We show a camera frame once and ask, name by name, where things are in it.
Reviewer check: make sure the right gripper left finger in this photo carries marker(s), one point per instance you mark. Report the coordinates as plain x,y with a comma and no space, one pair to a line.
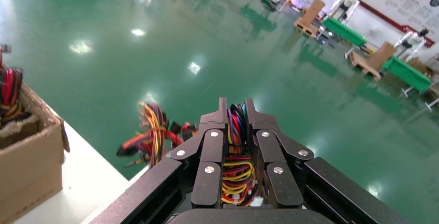
212,150

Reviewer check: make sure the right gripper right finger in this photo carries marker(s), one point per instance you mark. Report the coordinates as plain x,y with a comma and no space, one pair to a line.
271,147

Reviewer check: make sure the brown wooden pallet stack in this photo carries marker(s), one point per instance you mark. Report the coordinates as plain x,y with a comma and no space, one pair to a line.
375,59
310,16

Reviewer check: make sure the green covered table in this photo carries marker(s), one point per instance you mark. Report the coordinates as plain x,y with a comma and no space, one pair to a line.
408,73
344,32

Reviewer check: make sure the white humanoid robot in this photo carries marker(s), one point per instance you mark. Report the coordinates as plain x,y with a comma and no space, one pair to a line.
346,3
413,40

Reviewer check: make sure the brown cardboard box with dividers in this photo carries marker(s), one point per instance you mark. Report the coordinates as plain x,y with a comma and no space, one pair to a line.
31,167

